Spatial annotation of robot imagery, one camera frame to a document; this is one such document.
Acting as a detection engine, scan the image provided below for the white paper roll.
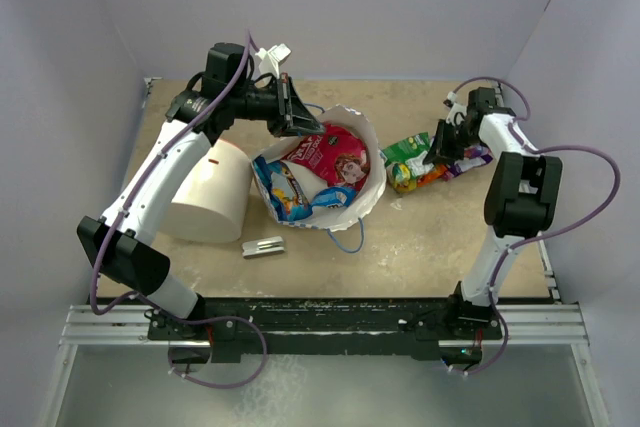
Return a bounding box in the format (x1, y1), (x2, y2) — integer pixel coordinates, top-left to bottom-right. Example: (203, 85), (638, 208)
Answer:
(160, 139), (252, 243)

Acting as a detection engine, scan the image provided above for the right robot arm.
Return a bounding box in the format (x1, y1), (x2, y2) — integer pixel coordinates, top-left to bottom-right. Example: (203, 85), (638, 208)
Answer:
(423, 87), (563, 338)

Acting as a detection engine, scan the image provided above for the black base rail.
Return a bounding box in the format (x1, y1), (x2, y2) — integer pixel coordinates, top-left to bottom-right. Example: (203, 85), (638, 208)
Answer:
(87, 291), (506, 364)

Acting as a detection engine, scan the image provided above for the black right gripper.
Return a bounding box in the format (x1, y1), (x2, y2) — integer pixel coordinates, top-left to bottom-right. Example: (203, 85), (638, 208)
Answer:
(425, 119), (484, 166)

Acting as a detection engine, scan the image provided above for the green snack packet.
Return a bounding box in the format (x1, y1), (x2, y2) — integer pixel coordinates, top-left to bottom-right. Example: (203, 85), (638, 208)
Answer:
(381, 132), (434, 170)

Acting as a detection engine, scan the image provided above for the blue round-logo snack packet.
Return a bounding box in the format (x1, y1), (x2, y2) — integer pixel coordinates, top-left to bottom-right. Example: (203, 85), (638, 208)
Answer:
(309, 186), (358, 212)

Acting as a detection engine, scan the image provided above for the pink snack bag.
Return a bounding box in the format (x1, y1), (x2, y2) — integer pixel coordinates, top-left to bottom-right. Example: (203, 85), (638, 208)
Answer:
(282, 123), (370, 192)

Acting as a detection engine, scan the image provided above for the blue snack bag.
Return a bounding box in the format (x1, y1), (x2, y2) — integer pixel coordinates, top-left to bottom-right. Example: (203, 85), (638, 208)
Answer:
(253, 156), (312, 222)

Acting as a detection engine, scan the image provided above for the small silver metal block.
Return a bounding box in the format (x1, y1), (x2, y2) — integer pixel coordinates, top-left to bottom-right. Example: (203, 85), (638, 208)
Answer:
(242, 236), (285, 259)

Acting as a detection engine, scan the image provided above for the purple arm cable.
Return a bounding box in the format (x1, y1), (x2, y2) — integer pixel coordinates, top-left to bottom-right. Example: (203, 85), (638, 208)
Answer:
(89, 29), (268, 389)
(447, 76), (622, 377)

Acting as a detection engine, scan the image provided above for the aluminium frame rail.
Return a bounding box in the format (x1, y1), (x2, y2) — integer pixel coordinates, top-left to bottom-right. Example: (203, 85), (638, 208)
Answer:
(60, 305), (149, 346)

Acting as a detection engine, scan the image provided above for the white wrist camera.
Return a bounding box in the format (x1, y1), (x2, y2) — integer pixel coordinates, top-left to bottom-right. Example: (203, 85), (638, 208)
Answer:
(255, 43), (291, 78)
(444, 91), (467, 127)

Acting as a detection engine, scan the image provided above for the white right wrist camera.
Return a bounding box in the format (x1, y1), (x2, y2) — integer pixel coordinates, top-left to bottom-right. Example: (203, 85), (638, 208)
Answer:
(444, 91), (467, 127)

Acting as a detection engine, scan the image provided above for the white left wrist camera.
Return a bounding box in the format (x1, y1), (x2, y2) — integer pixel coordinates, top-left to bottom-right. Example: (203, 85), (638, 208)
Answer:
(255, 43), (291, 78)

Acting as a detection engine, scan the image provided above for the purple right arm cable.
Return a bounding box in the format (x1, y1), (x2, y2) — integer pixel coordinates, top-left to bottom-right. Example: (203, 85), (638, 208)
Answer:
(447, 76), (622, 377)

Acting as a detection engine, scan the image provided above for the purple Fox's berries bag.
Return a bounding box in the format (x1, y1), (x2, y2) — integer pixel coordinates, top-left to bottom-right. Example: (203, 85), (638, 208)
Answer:
(441, 145), (493, 181)

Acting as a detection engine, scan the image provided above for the orange Fox's candy bag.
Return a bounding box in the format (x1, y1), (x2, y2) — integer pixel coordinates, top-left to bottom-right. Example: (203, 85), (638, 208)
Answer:
(386, 162), (447, 194)

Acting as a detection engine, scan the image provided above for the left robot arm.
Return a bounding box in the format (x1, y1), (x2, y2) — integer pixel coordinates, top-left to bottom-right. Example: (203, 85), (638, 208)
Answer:
(77, 40), (325, 339)

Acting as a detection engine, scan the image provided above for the blue checkered paper bag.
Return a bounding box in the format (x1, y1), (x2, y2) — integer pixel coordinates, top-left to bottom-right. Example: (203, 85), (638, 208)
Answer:
(252, 105), (386, 237)

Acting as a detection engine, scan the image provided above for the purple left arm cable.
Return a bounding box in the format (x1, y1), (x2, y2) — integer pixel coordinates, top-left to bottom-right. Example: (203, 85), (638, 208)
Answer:
(89, 29), (268, 389)

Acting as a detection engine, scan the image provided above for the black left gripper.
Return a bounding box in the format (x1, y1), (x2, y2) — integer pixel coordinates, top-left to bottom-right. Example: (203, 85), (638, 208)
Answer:
(230, 74), (325, 139)

